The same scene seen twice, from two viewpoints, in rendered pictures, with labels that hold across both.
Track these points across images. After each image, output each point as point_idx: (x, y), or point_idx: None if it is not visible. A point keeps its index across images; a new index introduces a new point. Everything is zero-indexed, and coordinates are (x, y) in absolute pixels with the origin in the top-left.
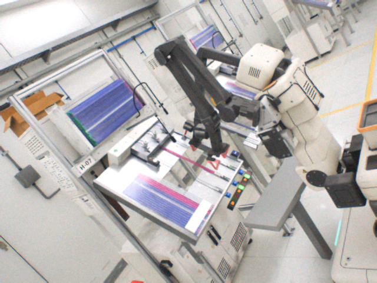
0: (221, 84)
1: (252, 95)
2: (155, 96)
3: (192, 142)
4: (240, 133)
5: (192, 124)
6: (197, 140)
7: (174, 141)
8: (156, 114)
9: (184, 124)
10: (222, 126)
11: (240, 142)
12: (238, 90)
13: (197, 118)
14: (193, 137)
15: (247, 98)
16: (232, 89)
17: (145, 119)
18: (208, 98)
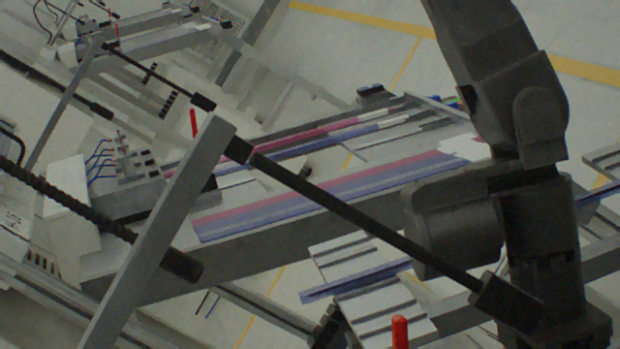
0: (175, 241)
1: (380, 179)
2: (24, 169)
3: (559, 327)
4: (590, 258)
5: (482, 166)
6: (579, 278)
7: (530, 316)
8: (231, 123)
9: (415, 220)
10: (465, 304)
11: (612, 317)
12: (294, 206)
13: (508, 69)
14: (544, 274)
15: (381, 192)
16: (263, 215)
17: (132, 286)
18: (171, 345)
